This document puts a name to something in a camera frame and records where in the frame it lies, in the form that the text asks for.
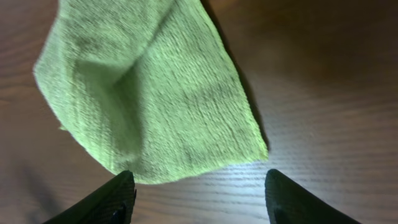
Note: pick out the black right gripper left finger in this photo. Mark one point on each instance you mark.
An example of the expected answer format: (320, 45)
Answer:
(112, 203)

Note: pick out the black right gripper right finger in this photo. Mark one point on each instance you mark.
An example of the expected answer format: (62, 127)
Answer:
(288, 202)

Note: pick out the light green cloth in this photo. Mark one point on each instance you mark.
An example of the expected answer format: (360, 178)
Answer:
(147, 86)

